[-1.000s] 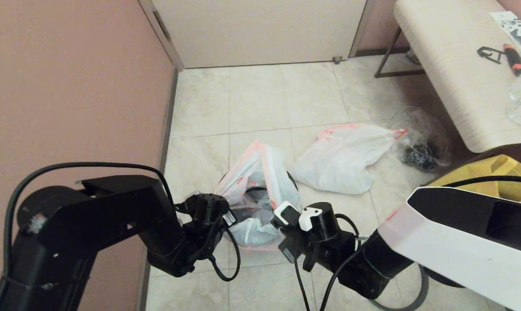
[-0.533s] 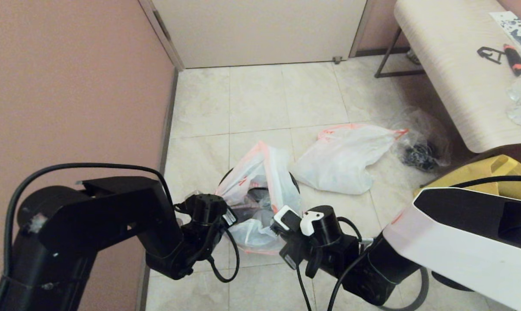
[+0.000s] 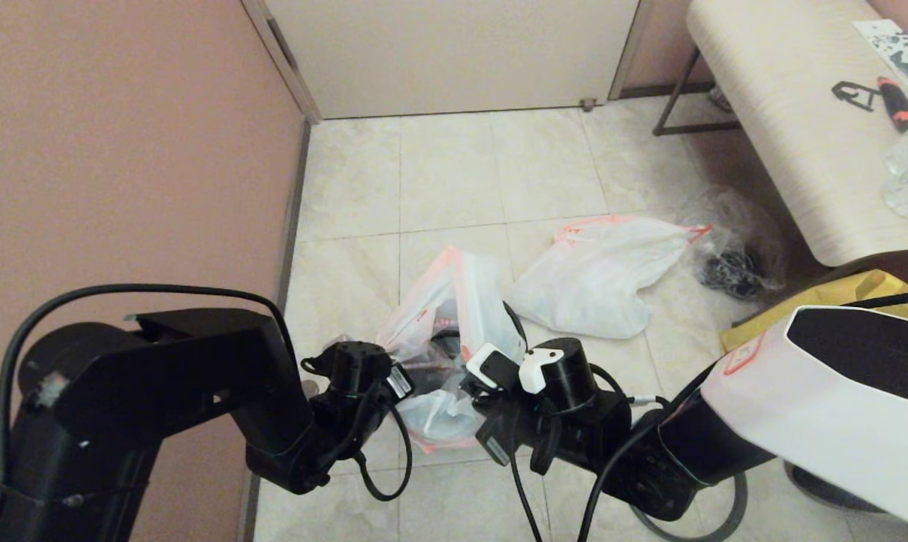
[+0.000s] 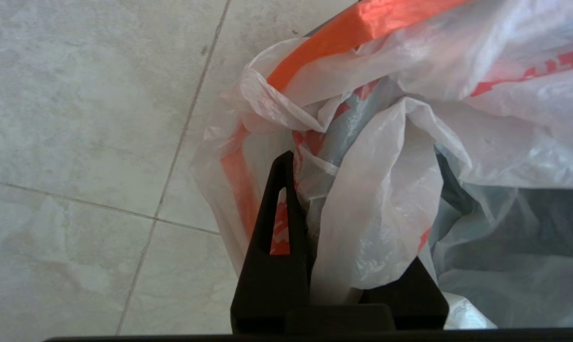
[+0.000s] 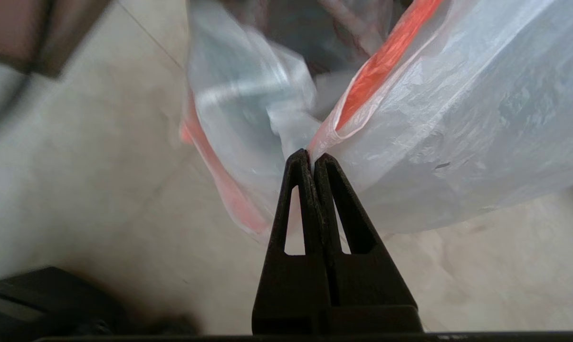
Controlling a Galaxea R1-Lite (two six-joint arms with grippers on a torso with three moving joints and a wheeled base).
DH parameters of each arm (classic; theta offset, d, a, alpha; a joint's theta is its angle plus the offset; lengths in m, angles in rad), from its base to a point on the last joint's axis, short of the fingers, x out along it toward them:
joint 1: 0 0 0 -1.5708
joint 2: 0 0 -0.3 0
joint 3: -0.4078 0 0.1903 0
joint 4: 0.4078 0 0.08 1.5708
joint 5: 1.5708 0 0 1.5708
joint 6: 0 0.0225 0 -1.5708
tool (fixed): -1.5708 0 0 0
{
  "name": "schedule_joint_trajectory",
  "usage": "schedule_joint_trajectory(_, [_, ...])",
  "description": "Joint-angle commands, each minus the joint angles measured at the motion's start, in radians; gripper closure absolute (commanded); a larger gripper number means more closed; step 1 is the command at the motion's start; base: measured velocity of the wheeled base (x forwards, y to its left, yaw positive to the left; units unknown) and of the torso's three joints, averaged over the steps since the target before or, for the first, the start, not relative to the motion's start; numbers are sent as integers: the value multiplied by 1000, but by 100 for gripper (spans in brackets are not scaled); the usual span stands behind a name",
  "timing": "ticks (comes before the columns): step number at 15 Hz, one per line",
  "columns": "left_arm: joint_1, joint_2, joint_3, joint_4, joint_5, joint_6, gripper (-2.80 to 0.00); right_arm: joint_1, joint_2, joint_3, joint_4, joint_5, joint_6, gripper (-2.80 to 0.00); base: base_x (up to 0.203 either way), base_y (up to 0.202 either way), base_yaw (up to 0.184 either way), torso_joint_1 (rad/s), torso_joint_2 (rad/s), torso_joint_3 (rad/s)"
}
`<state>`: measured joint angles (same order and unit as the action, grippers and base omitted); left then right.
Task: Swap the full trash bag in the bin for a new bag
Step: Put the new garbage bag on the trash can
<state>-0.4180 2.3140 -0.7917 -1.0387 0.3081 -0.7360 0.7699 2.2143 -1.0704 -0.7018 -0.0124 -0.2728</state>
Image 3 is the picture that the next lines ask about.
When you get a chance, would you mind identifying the fresh white red-print trash bag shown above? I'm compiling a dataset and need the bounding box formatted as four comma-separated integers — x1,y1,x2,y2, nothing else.
375,245,526,455

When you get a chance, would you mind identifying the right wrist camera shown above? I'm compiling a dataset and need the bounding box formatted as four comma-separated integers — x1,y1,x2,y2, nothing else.
465,337,599,413

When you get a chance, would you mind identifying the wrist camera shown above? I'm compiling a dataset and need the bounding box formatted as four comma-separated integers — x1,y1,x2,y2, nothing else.
303,340,395,396
465,337,599,413

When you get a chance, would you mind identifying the black hook clip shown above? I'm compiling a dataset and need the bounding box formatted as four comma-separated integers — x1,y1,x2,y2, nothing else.
830,81,879,114

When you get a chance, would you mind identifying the yellow fabric tote bag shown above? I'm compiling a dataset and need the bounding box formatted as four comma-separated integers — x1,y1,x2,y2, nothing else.
721,269,908,351

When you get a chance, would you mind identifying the light wood-grain table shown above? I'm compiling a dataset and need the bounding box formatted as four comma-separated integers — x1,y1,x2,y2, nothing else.
652,0,908,268

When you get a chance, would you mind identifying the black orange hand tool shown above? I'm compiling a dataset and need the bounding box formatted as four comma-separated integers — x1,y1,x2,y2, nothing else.
876,77,908,135

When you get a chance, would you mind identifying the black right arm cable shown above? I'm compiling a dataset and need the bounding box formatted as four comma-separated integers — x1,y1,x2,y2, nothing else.
510,290,908,542

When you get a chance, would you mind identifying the white door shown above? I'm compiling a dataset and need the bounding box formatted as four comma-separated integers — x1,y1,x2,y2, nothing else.
262,0,639,121

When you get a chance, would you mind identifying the grey bin retaining ring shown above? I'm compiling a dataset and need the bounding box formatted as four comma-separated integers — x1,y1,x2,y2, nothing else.
633,470,748,542

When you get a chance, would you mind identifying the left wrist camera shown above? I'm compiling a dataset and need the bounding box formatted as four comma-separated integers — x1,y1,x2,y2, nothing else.
303,340,395,396

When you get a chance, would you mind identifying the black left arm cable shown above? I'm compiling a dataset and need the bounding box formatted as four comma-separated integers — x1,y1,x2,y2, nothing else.
0,284,413,501

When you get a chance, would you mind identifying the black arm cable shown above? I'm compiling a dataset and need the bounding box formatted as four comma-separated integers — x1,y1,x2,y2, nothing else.
0,284,413,501
510,290,908,542

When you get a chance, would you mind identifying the clear bag of dark parts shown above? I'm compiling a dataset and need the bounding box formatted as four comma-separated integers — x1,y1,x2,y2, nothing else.
680,188,786,302

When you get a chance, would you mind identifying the used white red-print trash bag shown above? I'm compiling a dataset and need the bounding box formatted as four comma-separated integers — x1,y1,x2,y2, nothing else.
510,215,712,340

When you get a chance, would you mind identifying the printed black white paper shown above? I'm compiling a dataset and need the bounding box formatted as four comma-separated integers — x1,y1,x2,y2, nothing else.
852,20,908,87

